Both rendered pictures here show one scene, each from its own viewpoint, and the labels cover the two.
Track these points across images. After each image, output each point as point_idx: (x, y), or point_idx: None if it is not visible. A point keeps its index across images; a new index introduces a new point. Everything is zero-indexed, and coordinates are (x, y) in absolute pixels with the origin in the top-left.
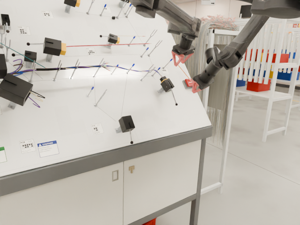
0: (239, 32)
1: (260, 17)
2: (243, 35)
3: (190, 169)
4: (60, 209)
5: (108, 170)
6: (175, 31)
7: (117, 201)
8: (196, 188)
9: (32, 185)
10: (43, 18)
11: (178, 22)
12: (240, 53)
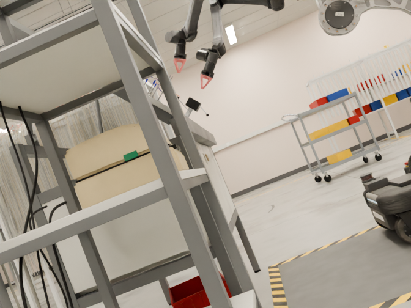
0: (213, 33)
1: (219, 21)
2: (218, 32)
3: (222, 178)
4: None
5: (201, 151)
6: (175, 38)
7: (216, 187)
8: (232, 201)
9: (196, 132)
10: None
11: (198, 16)
12: (224, 43)
